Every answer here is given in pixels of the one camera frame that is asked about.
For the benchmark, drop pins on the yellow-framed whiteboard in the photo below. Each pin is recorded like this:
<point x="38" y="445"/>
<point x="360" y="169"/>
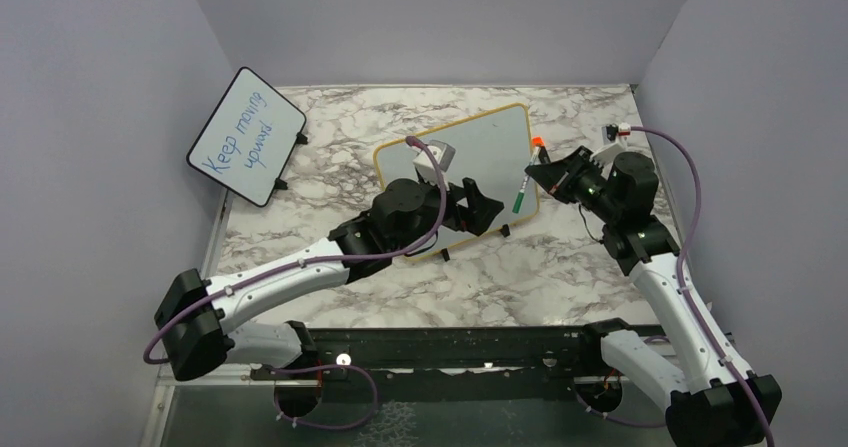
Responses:
<point x="493" y="149"/>

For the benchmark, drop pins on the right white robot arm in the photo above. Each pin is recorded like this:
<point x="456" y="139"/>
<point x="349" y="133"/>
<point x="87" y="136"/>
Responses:
<point x="710" y="396"/>

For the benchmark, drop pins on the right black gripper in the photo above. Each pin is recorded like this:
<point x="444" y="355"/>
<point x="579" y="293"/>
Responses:
<point x="557" y="177"/>

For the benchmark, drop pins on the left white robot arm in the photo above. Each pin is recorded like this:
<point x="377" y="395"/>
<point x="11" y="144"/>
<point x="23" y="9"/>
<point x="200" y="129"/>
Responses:
<point x="204" y="323"/>

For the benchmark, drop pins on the black-framed whiteboard with writing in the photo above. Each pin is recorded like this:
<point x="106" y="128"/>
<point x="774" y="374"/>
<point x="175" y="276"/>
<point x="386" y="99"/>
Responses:
<point x="249" y="138"/>

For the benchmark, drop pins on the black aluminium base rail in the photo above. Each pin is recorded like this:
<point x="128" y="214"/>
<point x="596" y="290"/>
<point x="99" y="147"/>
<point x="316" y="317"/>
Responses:
<point x="412" y="364"/>

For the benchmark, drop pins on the orange-capped black highlighter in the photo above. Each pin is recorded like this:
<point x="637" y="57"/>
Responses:
<point x="540" y="154"/>

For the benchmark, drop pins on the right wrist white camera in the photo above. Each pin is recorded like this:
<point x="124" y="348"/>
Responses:
<point x="615" y="138"/>

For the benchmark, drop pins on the green-capped whiteboard marker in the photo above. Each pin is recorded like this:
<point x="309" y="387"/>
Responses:
<point x="518" y="201"/>

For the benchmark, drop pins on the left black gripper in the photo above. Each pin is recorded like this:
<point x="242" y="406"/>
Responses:
<point x="479" y="213"/>

